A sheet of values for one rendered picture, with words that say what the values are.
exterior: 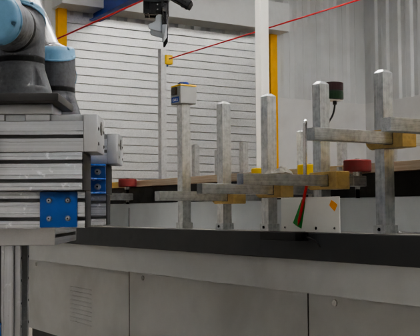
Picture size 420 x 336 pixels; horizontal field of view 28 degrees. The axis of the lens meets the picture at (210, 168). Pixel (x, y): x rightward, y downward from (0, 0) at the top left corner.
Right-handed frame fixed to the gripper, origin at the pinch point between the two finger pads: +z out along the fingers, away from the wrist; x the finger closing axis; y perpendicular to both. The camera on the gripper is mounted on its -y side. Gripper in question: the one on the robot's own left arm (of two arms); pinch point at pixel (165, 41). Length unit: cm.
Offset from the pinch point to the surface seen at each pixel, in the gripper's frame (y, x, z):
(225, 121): -19.4, -9.2, 25.1
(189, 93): -7.1, -30.1, 12.6
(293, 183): -36, 44, 48
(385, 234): -58, 57, 61
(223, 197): -18, -4, 51
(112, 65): 101, -798, -134
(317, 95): -45, 33, 22
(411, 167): -70, 37, 43
